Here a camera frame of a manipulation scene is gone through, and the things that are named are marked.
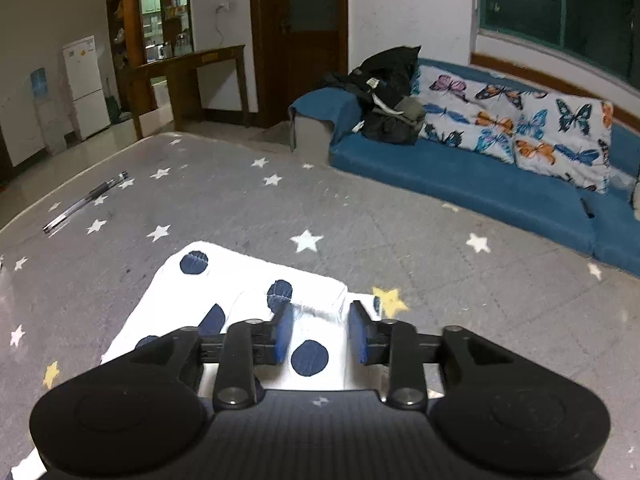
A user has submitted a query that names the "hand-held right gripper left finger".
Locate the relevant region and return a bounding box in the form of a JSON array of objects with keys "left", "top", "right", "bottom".
[{"left": 125, "top": 302, "right": 296, "bottom": 409}]

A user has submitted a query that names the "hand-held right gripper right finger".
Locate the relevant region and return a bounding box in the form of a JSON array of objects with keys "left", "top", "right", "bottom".
[{"left": 348, "top": 300, "right": 518, "bottom": 409}]

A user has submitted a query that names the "white navy polka dot garment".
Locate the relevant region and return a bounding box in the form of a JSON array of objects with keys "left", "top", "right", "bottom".
[{"left": 12, "top": 241, "right": 386, "bottom": 480}]

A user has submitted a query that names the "pile of dark clothes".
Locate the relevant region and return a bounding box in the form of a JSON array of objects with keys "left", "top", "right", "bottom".
[{"left": 322, "top": 45, "right": 427, "bottom": 146}]

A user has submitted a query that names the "grey star print table cover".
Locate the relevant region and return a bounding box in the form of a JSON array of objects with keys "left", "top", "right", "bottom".
[{"left": 0, "top": 131, "right": 640, "bottom": 480}]

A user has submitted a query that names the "blue sofa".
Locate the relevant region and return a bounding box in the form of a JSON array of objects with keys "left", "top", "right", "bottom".
[{"left": 289, "top": 57, "right": 640, "bottom": 278}]

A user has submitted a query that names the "clear pen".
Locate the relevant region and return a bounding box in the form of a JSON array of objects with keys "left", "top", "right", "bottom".
[{"left": 42, "top": 171, "right": 128, "bottom": 235}]

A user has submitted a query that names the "white cardboard box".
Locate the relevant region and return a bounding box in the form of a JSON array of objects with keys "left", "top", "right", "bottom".
[{"left": 139, "top": 104, "right": 175, "bottom": 137}]

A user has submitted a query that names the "white appliance box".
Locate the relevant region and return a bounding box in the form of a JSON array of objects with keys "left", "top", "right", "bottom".
[{"left": 150, "top": 82, "right": 173, "bottom": 110}]

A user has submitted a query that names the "brown wooden door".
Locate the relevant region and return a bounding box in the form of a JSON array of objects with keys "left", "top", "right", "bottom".
[{"left": 248, "top": 0, "right": 349, "bottom": 130}]

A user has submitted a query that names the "green broom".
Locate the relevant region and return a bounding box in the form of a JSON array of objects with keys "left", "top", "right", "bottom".
[{"left": 104, "top": 77, "right": 123, "bottom": 123}]

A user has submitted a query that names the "wooden console table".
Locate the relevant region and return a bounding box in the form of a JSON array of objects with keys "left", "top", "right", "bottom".
[{"left": 127, "top": 44, "right": 251, "bottom": 140}]

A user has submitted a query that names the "white refrigerator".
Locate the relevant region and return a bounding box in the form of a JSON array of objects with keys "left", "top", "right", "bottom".
[{"left": 62, "top": 35, "right": 112, "bottom": 142}]

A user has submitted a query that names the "water dispenser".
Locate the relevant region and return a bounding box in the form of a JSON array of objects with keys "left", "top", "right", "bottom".
[{"left": 29, "top": 67, "right": 68, "bottom": 156}]

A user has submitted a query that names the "wooden display cabinet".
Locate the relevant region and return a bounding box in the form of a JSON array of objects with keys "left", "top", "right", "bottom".
[{"left": 106, "top": 0, "right": 193, "bottom": 111}]

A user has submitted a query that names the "green framed window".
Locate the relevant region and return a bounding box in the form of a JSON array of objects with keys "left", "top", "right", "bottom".
[{"left": 477, "top": 0, "right": 640, "bottom": 81}]

